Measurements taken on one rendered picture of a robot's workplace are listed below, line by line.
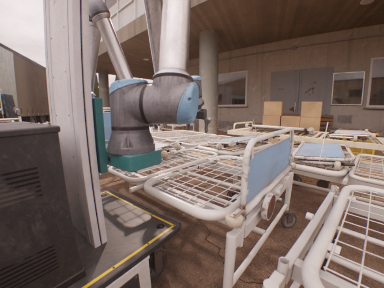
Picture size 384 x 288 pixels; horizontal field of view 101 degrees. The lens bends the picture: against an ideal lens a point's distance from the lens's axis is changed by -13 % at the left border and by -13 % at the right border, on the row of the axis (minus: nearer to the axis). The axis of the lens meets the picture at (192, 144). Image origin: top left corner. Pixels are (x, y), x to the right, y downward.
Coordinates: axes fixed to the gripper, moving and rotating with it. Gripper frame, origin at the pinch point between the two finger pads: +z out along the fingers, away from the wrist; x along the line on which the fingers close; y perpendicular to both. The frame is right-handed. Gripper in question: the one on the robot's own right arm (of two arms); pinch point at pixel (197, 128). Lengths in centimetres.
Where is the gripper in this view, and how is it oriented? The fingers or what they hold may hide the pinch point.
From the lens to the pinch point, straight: 122.4
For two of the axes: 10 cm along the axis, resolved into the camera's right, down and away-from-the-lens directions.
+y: -4.5, 5.4, -7.1
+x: 8.9, 1.9, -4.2
